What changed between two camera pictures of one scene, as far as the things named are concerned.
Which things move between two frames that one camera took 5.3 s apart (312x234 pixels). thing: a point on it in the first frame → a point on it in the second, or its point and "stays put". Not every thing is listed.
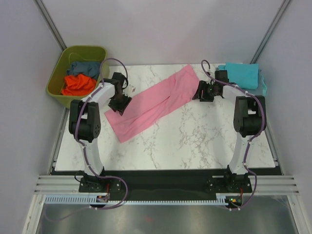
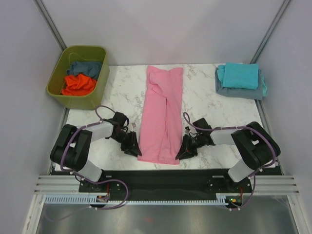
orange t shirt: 79,85 stays put
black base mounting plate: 160,185 stays put
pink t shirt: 147,106 → 161,133
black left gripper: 121,108 → 134,150
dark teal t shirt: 90,69 stays put
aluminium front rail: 272,184 stays put
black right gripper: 202,86 → 185,151
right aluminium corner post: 279,14 stays put
